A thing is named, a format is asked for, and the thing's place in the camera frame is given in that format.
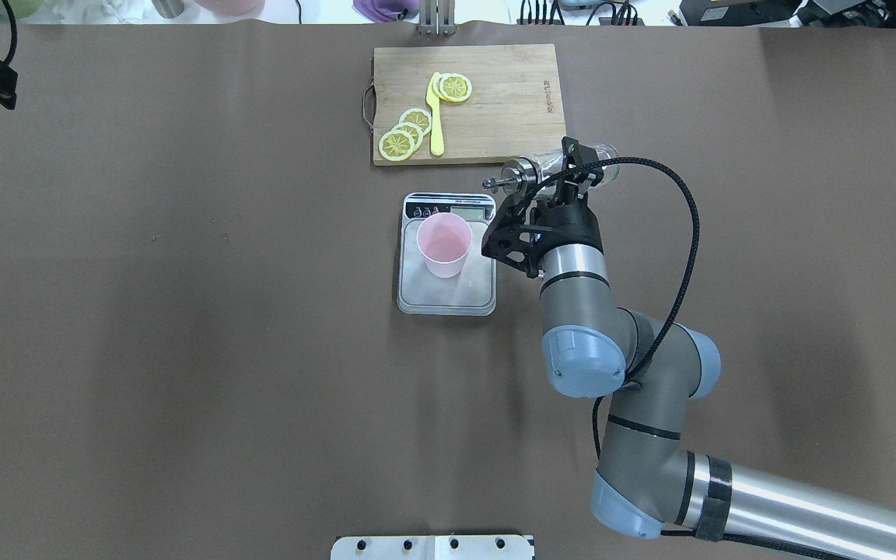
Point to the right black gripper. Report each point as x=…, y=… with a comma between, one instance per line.
x=575, y=223

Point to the glass sauce dispenser bottle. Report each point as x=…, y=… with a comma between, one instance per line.
x=525, y=171

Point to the pink plastic cup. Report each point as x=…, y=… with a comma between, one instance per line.
x=444, y=241

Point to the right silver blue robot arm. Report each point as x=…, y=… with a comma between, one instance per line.
x=646, y=483

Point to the silver digital kitchen scale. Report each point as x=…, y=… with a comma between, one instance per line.
x=472, y=292

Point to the wooden cutting board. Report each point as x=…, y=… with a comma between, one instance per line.
x=516, y=108

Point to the lemon slice on knife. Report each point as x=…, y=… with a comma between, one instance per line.
x=453, y=87

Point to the yellow plastic knife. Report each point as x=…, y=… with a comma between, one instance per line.
x=433, y=101

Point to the middle lemon slice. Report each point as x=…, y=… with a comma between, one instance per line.
x=414, y=131

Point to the upper lemon slice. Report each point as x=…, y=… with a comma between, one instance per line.
x=419, y=117

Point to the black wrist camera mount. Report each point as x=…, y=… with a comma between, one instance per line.
x=513, y=237

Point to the lemon slice near handle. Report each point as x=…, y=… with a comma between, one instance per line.
x=396, y=146

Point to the aluminium frame post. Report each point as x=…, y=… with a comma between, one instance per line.
x=437, y=18

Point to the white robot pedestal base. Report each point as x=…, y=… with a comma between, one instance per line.
x=450, y=546

